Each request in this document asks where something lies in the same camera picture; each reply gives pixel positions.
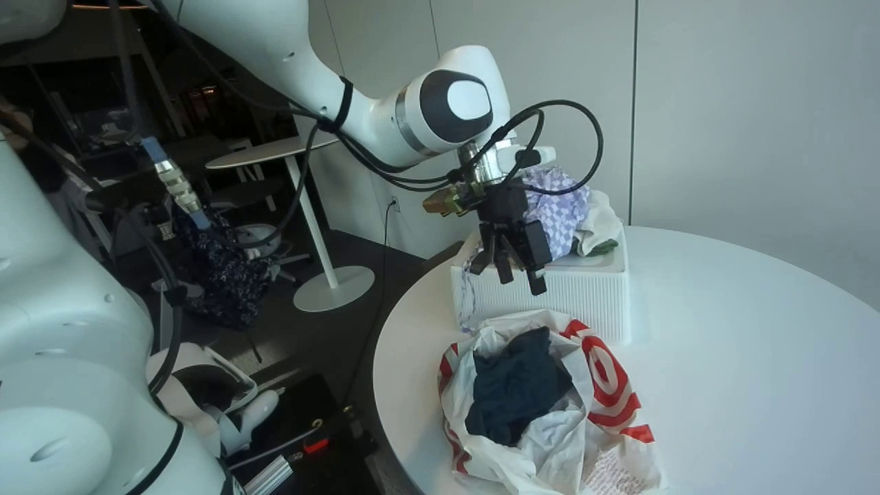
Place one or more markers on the black case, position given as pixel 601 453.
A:
pixel 309 440

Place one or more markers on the white and red plastic bag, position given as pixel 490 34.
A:
pixel 550 454

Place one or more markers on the white ribbed basket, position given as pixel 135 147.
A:
pixel 584 295

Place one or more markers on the green cloth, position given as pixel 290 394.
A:
pixel 601 247

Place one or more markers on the purple checkered cloth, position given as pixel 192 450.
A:
pixel 560 213

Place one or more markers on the round white pedestal table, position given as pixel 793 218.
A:
pixel 323 247

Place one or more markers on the white headset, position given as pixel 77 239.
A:
pixel 185 385

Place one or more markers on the office chair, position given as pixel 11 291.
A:
pixel 265 244

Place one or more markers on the blue striped white cloth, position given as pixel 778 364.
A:
pixel 468 295

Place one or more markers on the dark floral fabric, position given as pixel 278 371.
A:
pixel 223 275

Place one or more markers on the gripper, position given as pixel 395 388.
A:
pixel 505 201

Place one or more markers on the white hand controller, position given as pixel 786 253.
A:
pixel 251 416

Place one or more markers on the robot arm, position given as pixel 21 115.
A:
pixel 62 323

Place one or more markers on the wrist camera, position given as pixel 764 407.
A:
pixel 450 199

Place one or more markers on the wall socket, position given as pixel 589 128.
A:
pixel 394 204

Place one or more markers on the dark blue clothing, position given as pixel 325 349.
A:
pixel 512 392

